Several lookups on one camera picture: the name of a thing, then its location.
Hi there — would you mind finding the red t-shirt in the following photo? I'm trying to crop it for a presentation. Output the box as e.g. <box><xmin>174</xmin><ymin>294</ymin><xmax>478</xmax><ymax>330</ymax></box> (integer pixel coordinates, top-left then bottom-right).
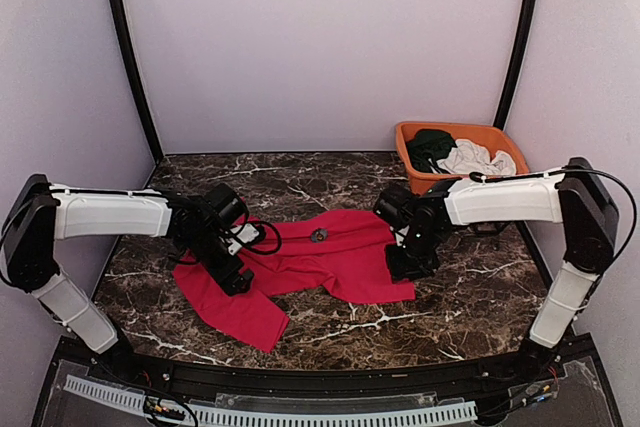
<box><xmin>173</xmin><ymin>210</ymin><xmax>415</xmax><ymax>353</ymax></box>

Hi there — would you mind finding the dark green garment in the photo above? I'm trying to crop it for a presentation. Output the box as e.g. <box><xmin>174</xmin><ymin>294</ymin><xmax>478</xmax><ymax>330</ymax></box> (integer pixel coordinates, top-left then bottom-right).
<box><xmin>406</xmin><ymin>129</ymin><xmax>456</xmax><ymax>174</ymax></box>

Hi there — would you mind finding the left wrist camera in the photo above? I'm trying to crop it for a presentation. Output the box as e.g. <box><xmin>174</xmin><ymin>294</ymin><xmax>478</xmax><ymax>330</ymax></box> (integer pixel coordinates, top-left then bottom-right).
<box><xmin>204</xmin><ymin>183</ymin><xmax>264</xmax><ymax>255</ymax></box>

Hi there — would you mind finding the blue portrait round brooch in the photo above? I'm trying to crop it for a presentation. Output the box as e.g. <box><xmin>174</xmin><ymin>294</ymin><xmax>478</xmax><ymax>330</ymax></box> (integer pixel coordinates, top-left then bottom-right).
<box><xmin>310</xmin><ymin>228</ymin><xmax>328</xmax><ymax>243</ymax></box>

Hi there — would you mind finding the black frame post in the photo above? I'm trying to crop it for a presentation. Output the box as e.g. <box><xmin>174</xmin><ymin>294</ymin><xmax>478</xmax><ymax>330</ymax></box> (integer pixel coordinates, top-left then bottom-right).
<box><xmin>493</xmin><ymin>0</ymin><xmax>536</xmax><ymax>130</ymax></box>
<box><xmin>109</xmin><ymin>0</ymin><xmax>164</xmax><ymax>165</ymax></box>

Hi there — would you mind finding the black front rail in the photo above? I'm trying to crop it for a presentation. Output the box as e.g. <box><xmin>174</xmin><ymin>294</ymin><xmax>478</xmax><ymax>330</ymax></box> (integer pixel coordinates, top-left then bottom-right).
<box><xmin>54</xmin><ymin>336</ymin><xmax>596</xmax><ymax>406</ymax></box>

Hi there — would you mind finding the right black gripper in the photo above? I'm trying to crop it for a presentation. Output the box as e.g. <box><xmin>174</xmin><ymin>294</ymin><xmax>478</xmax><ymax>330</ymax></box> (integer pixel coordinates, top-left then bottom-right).
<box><xmin>384</xmin><ymin>225</ymin><xmax>442</xmax><ymax>281</ymax></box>

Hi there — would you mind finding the right black frame post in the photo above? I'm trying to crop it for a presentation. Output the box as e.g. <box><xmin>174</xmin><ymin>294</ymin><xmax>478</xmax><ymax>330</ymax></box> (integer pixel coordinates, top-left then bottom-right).
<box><xmin>493</xmin><ymin>0</ymin><xmax>536</xmax><ymax>130</ymax></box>

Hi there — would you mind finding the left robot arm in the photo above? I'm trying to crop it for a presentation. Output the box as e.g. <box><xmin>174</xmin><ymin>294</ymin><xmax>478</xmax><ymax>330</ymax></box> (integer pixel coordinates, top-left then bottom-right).
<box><xmin>1</xmin><ymin>174</ymin><xmax>277</xmax><ymax>383</ymax></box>

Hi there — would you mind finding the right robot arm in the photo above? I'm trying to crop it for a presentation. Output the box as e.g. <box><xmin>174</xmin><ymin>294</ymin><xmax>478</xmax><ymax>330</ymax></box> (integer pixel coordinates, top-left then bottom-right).
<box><xmin>373</xmin><ymin>157</ymin><xmax>628</xmax><ymax>381</ymax></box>

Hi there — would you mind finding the left black frame post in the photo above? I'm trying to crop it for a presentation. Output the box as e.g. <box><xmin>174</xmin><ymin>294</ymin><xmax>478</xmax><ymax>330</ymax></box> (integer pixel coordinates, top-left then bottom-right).
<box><xmin>109</xmin><ymin>0</ymin><xmax>164</xmax><ymax>165</ymax></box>

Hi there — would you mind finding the white garment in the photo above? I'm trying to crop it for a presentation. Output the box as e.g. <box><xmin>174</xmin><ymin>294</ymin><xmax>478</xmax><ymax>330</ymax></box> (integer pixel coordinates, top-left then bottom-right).
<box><xmin>436</xmin><ymin>139</ymin><xmax>517</xmax><ymax>176</ymax></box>

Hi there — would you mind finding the orange plastic basin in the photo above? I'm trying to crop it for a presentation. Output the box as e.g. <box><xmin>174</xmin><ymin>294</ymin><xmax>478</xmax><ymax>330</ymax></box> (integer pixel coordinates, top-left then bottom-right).
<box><xmin>395</xmin><ymin>121</ymin><xmax>529</xmax><ymax>194</ymax></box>

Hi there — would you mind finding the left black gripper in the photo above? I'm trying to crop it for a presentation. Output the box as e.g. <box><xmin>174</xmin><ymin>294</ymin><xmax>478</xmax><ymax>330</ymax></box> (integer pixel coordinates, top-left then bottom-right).
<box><xmin>182</xmin><ymin>227</ymin><xmax>254</xmax><ymax>295</ymax></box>

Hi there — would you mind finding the white slotted cable duct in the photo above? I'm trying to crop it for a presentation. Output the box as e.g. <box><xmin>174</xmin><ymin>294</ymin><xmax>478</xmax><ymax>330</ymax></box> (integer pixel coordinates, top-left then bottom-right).
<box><xmin>63</xmin><ymin>374</ymin><xmax>478</xmax><ymax>427</ymax></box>

